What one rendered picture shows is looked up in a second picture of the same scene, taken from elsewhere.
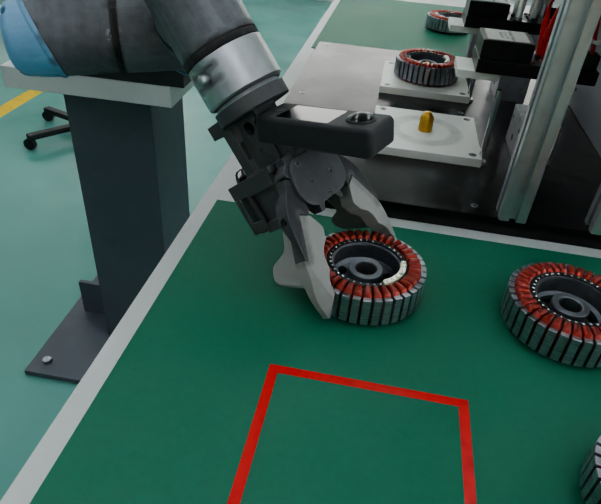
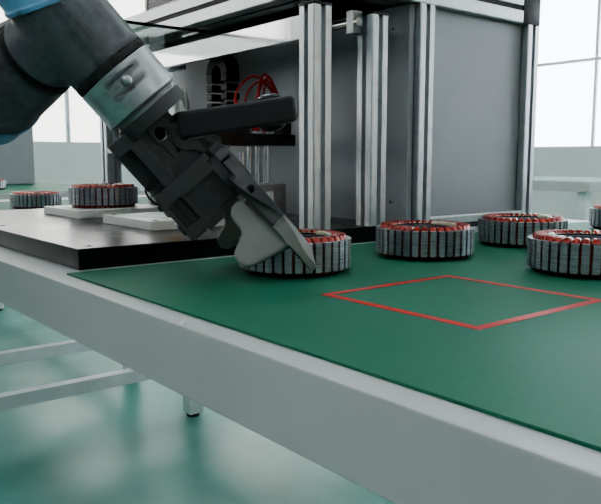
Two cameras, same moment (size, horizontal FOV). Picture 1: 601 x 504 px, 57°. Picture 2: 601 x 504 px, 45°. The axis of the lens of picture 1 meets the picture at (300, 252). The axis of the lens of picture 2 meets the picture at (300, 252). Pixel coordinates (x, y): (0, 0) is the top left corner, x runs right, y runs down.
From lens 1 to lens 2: 51 cm
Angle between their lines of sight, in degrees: 51
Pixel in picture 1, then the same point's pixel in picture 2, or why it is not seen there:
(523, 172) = (319, 182)
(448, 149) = not seen: hidden behind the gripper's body
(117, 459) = (333, 334)
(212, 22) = (123, 29)
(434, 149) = not seen: hidden behind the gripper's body
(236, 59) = (152, 60)
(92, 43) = not seen: outside the picture
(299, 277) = (274, 241)
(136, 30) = not seen: outside the picture
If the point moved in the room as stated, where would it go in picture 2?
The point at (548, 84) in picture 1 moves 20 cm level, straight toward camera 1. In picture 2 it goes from (316, 106) to (401, 92)
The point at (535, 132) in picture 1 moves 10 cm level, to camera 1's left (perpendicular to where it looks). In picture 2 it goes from (318, 146) to (260, 144)
